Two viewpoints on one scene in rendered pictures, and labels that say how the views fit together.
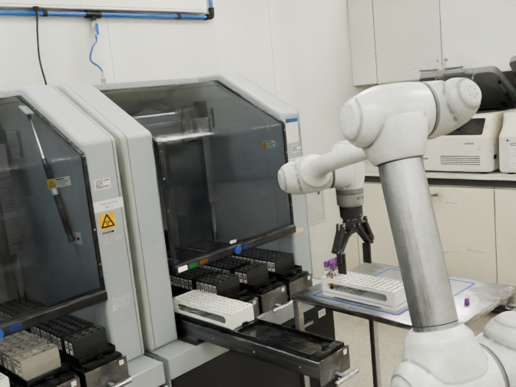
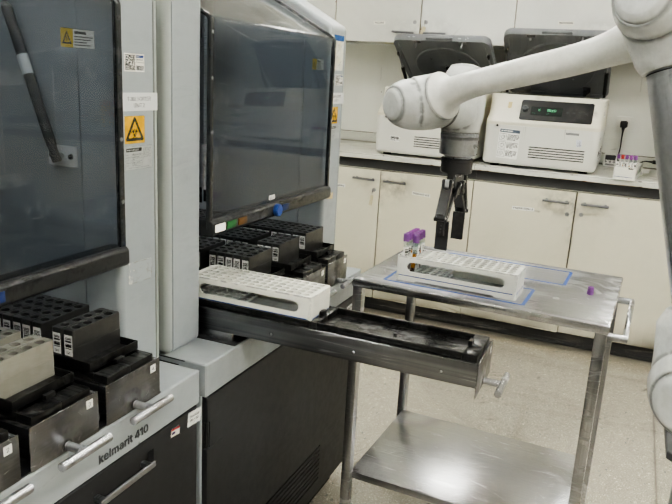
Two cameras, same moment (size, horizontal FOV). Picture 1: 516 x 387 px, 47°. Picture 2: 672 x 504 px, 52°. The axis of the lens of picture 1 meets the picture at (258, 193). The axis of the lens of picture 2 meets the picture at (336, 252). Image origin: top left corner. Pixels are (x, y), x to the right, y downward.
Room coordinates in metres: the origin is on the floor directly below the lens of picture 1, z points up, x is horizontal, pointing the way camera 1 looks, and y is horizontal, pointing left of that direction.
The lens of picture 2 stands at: (0.50, 0.58, 1.30)
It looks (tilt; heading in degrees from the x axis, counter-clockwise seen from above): 14 degrees down; 337
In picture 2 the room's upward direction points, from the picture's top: 3 degrees clockwise
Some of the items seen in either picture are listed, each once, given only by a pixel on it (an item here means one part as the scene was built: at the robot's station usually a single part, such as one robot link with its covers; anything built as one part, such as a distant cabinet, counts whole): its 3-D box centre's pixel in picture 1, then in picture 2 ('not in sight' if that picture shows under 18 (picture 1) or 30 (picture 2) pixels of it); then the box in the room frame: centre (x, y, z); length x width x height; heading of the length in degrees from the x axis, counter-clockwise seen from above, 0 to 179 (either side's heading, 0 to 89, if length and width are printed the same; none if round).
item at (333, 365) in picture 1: (252, 337); (333, 332); (1.75, 0.06, 0.78); 0.73 x 0.14 x 0.09; 45
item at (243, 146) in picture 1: (187, 164); (194, 77); (2.28, 0.26, 1.28); 0.61 x 0.51 x 0.63; 135
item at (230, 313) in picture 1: (212, 309); (259, 293); (1.88, 0.19, 0.83); 0.30 x 0.10 x 0.06; 45
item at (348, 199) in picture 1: (350, 197); (458, 145); (1.91, -0.30, 1.16); 0.09 x 0.09 x 0.06
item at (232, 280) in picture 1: (226, 287); (256, 264); (2.05, 0.15, 0.85); 0.12 x 0.02 x 0.06; 135
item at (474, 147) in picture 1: (469, 117); (443, 96); (3.93, -1.44, 1.22); 0.62 x 0.56 x 0.64; 133
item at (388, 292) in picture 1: (365, 289); (459, 272); (1.89, -0.32, 0.85); 0.30 x 0.10 x 0.06; 43
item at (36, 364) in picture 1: (39, 363); (20, 369); (1.56, 0.65, 0.85); 0.12 x 0.02 x 0.06; 136
